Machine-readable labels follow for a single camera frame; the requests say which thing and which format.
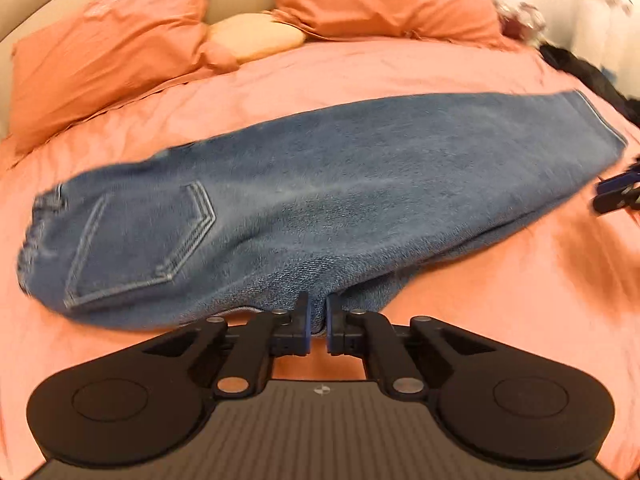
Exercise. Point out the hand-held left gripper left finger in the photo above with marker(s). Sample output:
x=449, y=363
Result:
x=303, y=327

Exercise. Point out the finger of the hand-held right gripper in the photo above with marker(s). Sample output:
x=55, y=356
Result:
x=612, y=202
x=620, y=180

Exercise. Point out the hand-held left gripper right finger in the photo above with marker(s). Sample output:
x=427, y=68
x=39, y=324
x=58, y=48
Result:
x=332, y=327

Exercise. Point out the blue denim pants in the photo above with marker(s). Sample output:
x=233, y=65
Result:
x=350, y=175

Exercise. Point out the dark cloth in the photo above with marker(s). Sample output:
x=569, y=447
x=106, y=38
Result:
x=585, y=72

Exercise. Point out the orange bed sheet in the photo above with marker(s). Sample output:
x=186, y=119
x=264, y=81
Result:
x=525, y=310

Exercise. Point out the peach round cushion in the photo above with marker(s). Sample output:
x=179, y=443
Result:
x=255, y=35

